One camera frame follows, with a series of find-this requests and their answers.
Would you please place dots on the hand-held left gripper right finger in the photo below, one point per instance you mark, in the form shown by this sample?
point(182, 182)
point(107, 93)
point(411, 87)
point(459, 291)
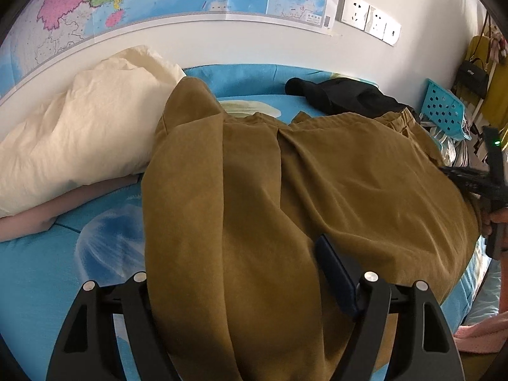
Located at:
point(337, 274)

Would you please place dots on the cream white duvet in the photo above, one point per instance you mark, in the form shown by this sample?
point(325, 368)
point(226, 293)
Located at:
point(79, 135)

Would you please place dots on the black handbag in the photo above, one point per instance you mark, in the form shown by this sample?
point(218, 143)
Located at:
point(472, 77)

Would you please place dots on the pale pink cloth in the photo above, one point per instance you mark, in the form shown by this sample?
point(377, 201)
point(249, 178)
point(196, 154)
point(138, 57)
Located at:
point(35, 218)

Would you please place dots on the brown pants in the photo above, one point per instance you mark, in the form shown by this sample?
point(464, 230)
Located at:
point(278, 206)

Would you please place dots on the person's mustard cardigan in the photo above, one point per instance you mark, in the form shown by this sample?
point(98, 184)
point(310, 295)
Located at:
point(484, 367)

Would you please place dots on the person's pink sweater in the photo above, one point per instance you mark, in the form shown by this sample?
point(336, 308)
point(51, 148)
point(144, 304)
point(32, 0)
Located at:
point(484, 335)

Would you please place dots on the black garment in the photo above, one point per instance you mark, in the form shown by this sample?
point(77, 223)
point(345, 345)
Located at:
point(345, 95)

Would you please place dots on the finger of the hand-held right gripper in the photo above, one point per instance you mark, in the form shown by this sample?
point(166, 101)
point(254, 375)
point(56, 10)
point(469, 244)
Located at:
point(468, 180)

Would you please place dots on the white wall socket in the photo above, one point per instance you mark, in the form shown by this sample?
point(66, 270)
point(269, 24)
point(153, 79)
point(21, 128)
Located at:
point(376, 22)
point(392, 32)
point(353, 10)

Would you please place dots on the person's right hand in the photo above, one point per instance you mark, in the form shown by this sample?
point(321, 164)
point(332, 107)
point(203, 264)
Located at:
point(485, 220)

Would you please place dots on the striped grey cloth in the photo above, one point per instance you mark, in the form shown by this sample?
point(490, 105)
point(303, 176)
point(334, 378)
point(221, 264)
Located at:
point(456, 153)

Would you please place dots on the small plush toy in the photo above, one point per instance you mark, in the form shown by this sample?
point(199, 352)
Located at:
point(499, 43)

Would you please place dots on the teal plastic basket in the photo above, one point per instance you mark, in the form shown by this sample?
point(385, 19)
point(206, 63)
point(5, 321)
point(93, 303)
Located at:
point(444, 107)

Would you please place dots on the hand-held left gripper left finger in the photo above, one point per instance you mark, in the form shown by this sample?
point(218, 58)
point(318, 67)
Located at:
point(135, 305)

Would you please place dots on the blue printed bed sheet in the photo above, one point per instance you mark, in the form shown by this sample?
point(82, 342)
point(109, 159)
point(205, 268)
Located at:
point(59, 262)

